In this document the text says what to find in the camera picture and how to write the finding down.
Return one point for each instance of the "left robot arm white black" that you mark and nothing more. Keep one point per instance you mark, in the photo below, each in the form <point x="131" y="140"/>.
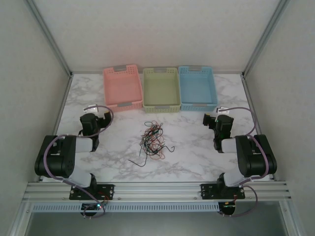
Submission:
<point x="61" y="157"/>

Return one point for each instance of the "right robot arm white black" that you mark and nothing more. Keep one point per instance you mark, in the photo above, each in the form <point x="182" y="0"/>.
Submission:
<point x="256" y="157"/>

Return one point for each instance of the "light blue plastic basket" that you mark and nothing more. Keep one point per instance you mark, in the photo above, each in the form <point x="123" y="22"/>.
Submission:
<point x="198" y="86"/>

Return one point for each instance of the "pink plastic basket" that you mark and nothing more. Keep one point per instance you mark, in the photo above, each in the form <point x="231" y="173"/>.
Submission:
<point x="123" y="86"/>

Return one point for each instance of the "pale green plastic basket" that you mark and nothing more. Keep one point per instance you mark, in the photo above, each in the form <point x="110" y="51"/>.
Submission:
<point x="161" y="91"/>

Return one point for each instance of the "control board green light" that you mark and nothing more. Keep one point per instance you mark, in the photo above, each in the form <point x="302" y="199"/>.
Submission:
<point x="92" y="207"/>
<point x="228" y="207"/>

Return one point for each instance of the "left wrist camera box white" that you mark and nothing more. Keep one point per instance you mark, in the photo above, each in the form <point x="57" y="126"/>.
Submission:
<point x="91" y="108"/>

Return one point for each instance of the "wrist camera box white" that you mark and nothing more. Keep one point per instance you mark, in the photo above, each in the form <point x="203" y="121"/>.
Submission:
<point x="91" y="108"/>
<point x="223" y="109"/>

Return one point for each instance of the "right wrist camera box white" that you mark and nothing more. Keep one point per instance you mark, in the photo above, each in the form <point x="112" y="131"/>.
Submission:
<point x="223" y="109"/>

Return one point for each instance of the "aluminium side rail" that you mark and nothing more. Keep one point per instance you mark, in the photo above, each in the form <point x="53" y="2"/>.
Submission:
<point x="249" y="98"/>
<point x="55" y="127"/>

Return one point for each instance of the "thin aluminium wall rail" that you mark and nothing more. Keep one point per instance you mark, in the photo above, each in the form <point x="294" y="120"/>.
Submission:
<point x="86" y="72"/>

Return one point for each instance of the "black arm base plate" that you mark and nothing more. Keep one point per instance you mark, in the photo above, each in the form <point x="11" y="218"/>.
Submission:
<point x="209" y="191"/>
<point x="105" y="191"/>

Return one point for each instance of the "long aluminium mounting rail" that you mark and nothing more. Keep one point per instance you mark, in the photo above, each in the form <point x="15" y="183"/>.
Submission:
<point x="157" y="190"/>

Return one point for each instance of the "aluminium frame post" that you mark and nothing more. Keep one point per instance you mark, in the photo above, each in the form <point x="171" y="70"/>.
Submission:
<point x="49" y="37"/>
<point x="265" y="37"/>

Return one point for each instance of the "aluminium lower frame leg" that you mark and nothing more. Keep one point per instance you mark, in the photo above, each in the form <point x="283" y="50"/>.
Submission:
<point x="291" y="218"/>
<point x="21" y="218"/>

